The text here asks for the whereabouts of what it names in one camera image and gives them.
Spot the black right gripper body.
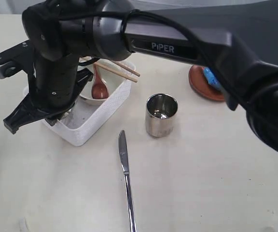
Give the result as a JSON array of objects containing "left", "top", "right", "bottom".
[{"left": 27, "top": 50, "right": 93, "bottom": 118}]

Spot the white plastic woven basket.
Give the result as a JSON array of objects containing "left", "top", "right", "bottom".
[{"left": 41, "top": 80, "right": 132, "bottom": 146}]

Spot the wooden chopstick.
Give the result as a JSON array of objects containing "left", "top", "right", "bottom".
[
  {"left": 110, "top": 60, "right": 140, "bottom": 77},
  {"left": 95, "top": 62, "right": 138, "bottom": 83}
]

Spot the silver table knife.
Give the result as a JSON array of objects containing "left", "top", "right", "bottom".
[{"left": 118, "top": 130, "right": 137, "bottom": 232}]

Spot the stainless steel cup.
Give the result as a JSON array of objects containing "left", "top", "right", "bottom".
[{"left": 145, "top": 93, "right": 178, "bottom": 138}]

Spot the brown round plate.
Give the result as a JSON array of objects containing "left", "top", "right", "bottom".
[{"left": 188, "top": 65, "right": 224, "bottom": 102}]

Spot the blue snack chip bag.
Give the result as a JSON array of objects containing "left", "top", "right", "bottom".
[{"left": 203, "top": 67, "right": 221, "bottom": 91}]

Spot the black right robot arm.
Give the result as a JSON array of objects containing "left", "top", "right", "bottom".
[{"left": 0, "top": 0, "right": 278, "bottom": 152}]

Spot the brown wooden spoon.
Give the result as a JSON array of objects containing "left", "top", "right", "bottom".
[{"left": 91, "top": 64, "right": 109, "bottom": 99}]

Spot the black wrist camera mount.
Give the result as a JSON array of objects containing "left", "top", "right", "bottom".
[{"left": 0, "top": 40, "right": 34, "bottom": 79}]

